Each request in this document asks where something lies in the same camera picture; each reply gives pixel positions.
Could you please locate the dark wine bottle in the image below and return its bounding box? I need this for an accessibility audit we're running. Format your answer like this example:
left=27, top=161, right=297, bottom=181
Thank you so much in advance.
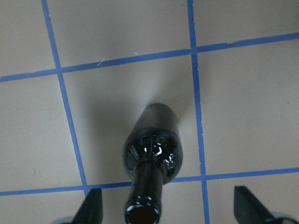
left=123, top=103, right=183, bottom=224

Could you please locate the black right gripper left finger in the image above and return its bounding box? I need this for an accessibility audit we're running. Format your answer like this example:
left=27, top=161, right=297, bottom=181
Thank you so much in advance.
left=72, top=189, right=103, bottom=224

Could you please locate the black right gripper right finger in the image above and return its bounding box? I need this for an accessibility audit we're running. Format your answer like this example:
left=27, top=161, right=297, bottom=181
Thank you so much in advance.
left=234, top=186, right=275, bottom=224

